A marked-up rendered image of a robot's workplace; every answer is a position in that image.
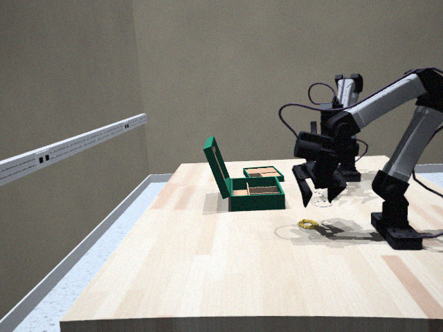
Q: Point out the gold necklace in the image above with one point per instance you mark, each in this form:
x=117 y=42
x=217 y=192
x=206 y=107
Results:
x=300 y=223

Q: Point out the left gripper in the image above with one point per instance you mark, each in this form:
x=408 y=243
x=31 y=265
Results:
x=322 y=177

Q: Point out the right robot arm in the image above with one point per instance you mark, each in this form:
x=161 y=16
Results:
x=348 y=89

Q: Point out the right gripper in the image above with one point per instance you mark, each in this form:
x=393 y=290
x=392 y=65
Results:
x=324 y=131

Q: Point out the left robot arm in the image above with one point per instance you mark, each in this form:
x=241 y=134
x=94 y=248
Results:
x=391 y=182

